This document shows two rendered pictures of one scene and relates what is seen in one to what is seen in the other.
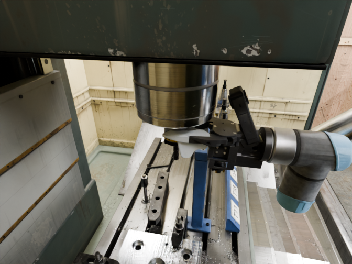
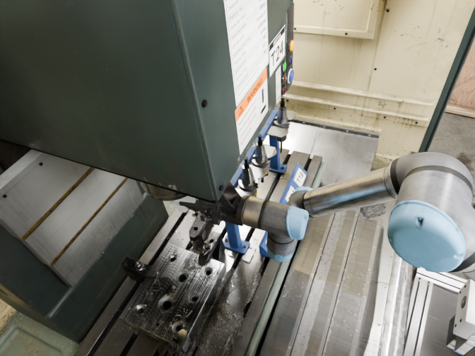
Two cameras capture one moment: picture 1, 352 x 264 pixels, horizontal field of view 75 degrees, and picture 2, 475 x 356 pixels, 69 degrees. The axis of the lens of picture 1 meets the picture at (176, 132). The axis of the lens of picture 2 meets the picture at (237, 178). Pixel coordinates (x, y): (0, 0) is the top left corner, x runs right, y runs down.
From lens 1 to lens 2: 0.57 m
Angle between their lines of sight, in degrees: 23
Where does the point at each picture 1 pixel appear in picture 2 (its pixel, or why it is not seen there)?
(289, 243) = (334, 274)
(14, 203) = (78, 215)
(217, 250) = (244, 270)
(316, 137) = (276, 213)
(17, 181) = (78, 200)
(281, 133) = (249, 207)
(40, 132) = not seen: hidden behind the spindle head
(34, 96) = not seen: hidden behind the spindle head
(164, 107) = (150, 189)
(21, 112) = not seen: hidden behind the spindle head
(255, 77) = (358, 66)
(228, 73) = (321, 58)
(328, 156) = (282, 229)
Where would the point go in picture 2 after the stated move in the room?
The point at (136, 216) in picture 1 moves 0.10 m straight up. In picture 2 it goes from (184, 229) to (178, 214)
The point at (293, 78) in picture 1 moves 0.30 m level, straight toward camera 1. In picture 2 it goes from (409, 71) to (377, 107)
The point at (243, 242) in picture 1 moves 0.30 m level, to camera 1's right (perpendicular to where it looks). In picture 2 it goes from (271, 268) to (359, 282)
